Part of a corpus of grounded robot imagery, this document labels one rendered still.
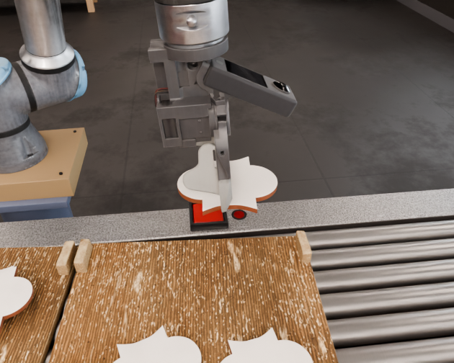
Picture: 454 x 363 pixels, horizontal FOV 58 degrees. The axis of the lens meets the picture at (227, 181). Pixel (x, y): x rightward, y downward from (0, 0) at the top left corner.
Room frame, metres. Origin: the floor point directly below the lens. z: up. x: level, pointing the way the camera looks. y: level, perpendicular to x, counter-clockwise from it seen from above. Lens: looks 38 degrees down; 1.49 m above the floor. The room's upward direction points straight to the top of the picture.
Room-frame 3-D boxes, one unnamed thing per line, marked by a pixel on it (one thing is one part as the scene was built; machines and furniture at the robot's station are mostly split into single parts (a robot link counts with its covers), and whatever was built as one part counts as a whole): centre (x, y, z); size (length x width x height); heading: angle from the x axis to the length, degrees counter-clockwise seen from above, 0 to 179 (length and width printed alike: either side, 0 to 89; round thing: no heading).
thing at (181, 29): (0.44, 0.04, 1.36); 0.08 x 0.08 x 0.05
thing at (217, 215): (0.62, 0.04, 0.92); 0.06 x 0.06 x 0.01; 7
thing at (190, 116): (0.45, 0.04, 1.28); 0.09 x 0.08 x 0.12; 93
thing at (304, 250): (0.51, -0.14, 0.95); 0.06 x 0.02 x 0.03; 3
